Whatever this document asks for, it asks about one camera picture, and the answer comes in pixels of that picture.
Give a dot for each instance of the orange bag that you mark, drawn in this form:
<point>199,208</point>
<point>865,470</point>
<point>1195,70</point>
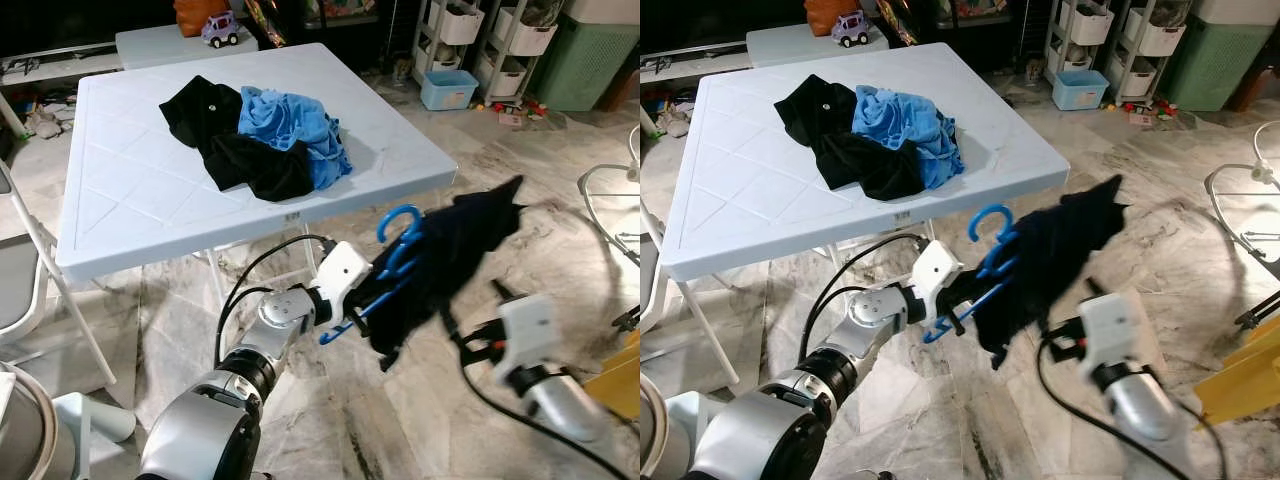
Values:
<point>825,14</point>
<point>195,15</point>

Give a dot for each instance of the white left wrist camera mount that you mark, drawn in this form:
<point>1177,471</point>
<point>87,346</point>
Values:
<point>935,272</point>
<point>342,275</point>

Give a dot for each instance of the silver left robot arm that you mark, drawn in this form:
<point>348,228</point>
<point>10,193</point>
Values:
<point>200,430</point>
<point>750,440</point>

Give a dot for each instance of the large light blue plastic table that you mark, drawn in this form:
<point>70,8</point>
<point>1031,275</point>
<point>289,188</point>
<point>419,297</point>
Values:
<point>150,200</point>
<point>750,200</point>

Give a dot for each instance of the dark navy garment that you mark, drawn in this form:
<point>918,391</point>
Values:
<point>450,260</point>
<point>1050,260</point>

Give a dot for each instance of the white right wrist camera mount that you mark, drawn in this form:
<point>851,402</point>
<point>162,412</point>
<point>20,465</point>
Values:
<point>525,335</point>
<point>1110,330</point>

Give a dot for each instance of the blue plastic hanger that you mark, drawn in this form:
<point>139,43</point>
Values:
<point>974,228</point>
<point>382,228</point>

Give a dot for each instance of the green laundry hamper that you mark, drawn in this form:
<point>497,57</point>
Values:
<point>1215,65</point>
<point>585,65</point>

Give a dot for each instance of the light blue storage bin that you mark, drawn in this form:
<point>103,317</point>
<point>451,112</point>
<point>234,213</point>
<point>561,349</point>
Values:
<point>1080,92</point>
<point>448,92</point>

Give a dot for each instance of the blue shirt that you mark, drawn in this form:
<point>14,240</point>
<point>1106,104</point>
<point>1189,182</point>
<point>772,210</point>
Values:
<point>290,120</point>
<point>905,120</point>

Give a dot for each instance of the purple toy car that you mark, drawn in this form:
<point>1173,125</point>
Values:
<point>221,32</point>
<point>850,30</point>

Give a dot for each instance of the black shirt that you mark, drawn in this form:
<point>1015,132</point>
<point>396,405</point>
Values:
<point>815,115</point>
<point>200,115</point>

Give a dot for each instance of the grey round laundry basket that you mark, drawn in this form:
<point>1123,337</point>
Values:
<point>650,440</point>
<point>30,430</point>

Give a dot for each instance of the small light blue plastic table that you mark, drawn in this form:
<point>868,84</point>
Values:
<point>790,45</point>
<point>160,45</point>

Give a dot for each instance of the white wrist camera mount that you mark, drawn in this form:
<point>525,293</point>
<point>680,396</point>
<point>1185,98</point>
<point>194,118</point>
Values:
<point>525,335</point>
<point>1110,330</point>
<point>935,272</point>
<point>342,275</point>

